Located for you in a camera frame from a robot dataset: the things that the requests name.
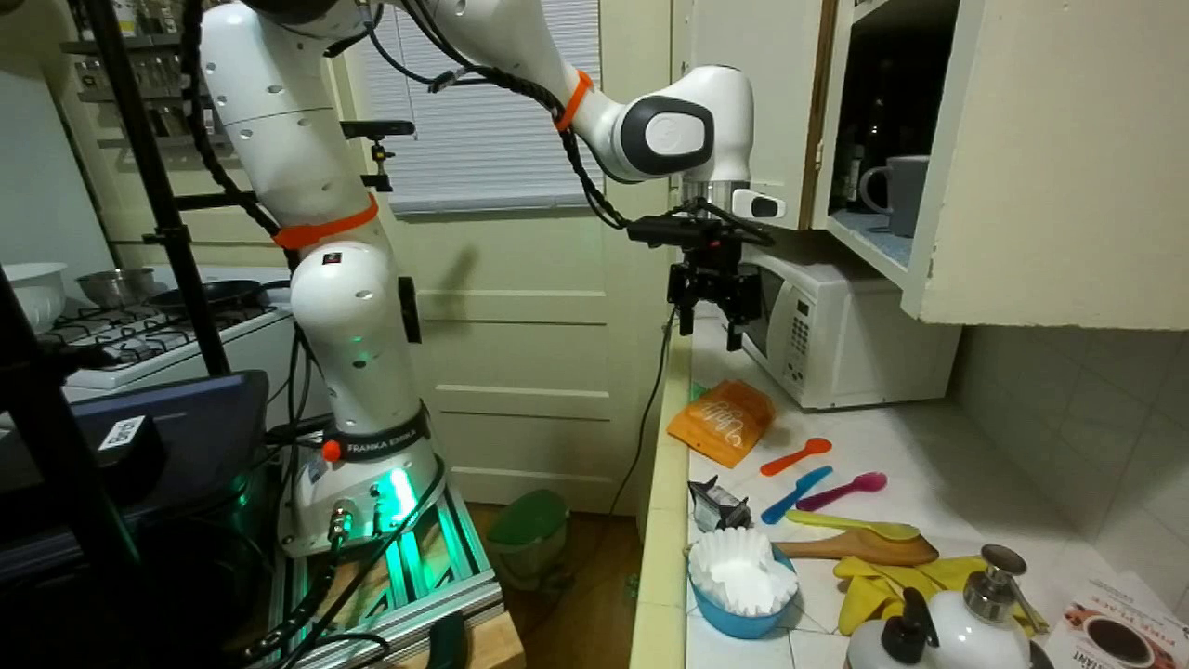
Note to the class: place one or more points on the black binder clip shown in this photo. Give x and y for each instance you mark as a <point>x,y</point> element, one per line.
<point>720,508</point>

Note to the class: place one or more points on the pink plastic spoon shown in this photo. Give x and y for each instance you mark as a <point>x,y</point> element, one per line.
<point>842,490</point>

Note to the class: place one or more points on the white coffee filters stack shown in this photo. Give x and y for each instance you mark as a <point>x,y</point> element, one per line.
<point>742,573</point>

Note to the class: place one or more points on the orange sponge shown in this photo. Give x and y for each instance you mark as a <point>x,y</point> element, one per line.
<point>721,421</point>

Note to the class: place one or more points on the wooden spatula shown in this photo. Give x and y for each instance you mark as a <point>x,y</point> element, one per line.
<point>866,547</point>

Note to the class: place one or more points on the green bucket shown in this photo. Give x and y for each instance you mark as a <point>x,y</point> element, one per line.
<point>529,535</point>

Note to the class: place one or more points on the open cream cabinet door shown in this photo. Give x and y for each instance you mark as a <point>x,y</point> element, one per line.
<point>1063,161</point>

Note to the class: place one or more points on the closed cream cabinet door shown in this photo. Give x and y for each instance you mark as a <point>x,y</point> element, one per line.
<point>757,85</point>

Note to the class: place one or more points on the white microwave oven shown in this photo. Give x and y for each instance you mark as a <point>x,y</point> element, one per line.
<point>866,341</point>

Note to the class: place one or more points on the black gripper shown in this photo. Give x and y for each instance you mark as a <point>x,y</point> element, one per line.
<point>713,276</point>

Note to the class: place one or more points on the metal sink strainer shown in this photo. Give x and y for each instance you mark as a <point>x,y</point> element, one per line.
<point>1004,557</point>

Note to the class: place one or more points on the grey mug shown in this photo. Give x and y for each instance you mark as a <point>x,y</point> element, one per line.
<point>904,194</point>

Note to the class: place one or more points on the dark blue box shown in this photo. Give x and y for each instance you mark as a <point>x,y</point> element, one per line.
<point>199,427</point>

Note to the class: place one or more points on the black stand pole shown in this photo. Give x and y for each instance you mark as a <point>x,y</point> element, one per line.
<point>154,187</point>
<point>58,494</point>

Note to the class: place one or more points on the black camera on boom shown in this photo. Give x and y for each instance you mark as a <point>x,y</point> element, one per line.
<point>377,127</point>

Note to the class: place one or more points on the yellow-green plastic spoon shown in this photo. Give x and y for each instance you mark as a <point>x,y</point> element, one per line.
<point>857,521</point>

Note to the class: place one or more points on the spice jar shelf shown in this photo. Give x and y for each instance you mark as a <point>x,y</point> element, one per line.
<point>124,75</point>

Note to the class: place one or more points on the white window blind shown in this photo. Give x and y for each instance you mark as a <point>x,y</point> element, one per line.
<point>495,135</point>

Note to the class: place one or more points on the coffee print paper sheet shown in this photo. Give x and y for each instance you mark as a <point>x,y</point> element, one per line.
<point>1120,618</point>

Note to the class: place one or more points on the cream panel door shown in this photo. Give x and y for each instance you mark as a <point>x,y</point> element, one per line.
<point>534,372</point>

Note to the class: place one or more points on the blue plastic spoon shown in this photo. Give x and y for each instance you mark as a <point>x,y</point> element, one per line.
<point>800,490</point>

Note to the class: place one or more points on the white pot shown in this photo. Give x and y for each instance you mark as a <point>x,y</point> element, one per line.
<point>36,296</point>

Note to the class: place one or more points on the blue bowl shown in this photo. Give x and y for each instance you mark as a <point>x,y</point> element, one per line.
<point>743,623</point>

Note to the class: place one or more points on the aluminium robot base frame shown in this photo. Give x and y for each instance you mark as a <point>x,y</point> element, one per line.
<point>434,570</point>

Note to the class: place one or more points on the gas stove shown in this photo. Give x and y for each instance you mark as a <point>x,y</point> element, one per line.
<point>134,336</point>

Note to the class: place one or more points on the cream wall cabinet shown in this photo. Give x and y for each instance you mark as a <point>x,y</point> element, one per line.
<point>884,244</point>

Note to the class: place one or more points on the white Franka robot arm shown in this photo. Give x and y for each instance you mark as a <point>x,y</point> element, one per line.
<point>347,308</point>

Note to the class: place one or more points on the yellow rubber gloves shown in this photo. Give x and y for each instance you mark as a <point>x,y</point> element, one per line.
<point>877,587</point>

